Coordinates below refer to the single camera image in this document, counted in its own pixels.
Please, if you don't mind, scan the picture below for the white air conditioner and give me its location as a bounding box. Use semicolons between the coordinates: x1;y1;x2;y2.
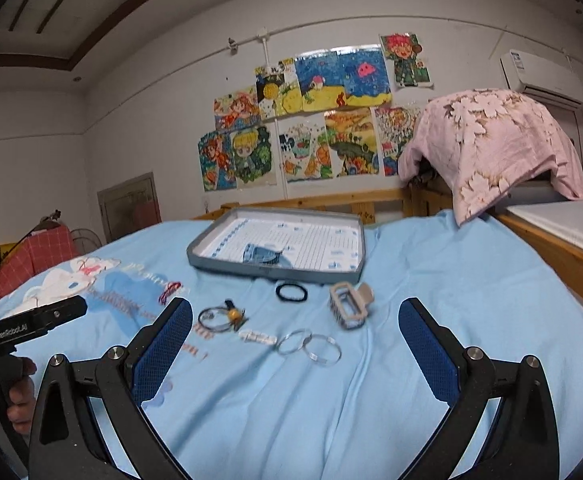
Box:
500;49;583;106

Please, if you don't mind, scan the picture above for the beige claw hair clip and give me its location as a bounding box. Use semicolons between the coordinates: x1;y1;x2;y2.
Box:
329;282;375;331

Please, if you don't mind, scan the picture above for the red checked cloth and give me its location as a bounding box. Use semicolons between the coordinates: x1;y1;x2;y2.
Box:
0;225;79;306

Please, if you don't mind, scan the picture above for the clear plastic hair pin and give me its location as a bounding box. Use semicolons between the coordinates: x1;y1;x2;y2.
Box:
238;329;277;346

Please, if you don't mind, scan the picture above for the pink floral blanket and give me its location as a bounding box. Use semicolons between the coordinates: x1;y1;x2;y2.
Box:
397;88;583;226

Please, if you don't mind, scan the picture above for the light blue printed bed sheet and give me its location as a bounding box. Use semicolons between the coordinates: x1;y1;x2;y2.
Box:
0;209;583;480

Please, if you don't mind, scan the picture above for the black hair tie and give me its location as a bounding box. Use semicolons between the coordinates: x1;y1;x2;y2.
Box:
275;282;308;304

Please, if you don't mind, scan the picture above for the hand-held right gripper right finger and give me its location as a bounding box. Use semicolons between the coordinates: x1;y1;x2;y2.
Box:
398;297;559;480

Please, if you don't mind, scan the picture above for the ceiling air vent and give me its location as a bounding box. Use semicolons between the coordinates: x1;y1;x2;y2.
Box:
8;0;72;36

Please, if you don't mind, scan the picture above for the ring with orange bead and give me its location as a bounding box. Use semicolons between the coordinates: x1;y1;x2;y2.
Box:
198;300;248;334

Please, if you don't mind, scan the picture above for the wooden headboard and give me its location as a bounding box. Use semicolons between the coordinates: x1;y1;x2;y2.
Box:
194;187;455;226

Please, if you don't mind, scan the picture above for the white mattress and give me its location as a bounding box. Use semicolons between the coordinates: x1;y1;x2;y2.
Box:
504;200;583;266

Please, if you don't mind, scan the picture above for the black stick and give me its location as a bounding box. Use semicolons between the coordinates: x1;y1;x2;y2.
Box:
0;209;63;271

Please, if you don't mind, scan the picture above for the group of colourful wall drawings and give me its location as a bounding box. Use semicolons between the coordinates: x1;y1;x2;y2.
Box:
198;32;432;192

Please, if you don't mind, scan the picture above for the blue denim hair clip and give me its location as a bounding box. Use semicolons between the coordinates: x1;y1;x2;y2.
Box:
244;243;282;265

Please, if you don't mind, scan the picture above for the white wall conduit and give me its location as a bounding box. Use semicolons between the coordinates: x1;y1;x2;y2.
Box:
226;12;583;68

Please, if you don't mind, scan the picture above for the person's left hand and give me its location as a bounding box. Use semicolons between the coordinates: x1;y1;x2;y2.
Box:
0;357;38;436

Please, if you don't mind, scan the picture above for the clear bangle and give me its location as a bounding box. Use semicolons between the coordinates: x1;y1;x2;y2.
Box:
303;334;343;367
277;329;314;357

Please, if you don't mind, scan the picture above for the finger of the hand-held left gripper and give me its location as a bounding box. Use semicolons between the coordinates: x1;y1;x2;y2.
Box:
31;295;88;331

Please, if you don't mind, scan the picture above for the wire fan guard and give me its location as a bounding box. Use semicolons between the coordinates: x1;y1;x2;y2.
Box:
68;227;104;255

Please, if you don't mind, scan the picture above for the wooden bed frame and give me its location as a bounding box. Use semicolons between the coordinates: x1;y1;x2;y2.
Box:
491;209;583;320

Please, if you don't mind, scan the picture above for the grey metal tray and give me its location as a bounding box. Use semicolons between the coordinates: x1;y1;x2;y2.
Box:
186;206;367;285

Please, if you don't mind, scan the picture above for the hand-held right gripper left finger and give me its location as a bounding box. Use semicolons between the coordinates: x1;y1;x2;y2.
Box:
28;297;194;480

